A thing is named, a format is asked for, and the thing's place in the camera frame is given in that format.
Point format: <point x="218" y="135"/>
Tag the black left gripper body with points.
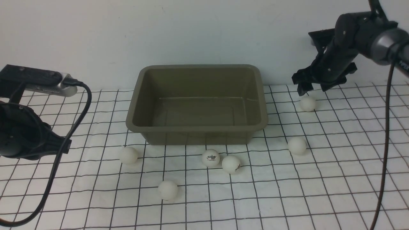
<point x="22" y="133"/>

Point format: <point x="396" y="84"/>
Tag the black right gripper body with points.
<point x="341" y="50"/>

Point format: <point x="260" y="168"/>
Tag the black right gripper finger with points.
<point x="304" y="78"/>
<point x="341" y="79"/>

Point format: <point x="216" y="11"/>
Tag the white ball black print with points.
<point x="231" y="164"/>

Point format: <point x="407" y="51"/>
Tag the white ball red logo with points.
<point x="210" y="158"/>

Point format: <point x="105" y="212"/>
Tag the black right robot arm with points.
<point x="368" y="33"/>

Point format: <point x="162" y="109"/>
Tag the white grid tablecloth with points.
<point x="334" y="185"/>

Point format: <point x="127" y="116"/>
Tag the olive plastic bin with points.
<point x="198" y="104"/>

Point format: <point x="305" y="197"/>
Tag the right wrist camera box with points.
<point x="320" y="39"/>

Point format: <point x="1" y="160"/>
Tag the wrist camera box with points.
<point x="39" y="80"/>
<point x="320" y="39"/>

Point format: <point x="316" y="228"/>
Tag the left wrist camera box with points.
<point x="39" y="80"/>

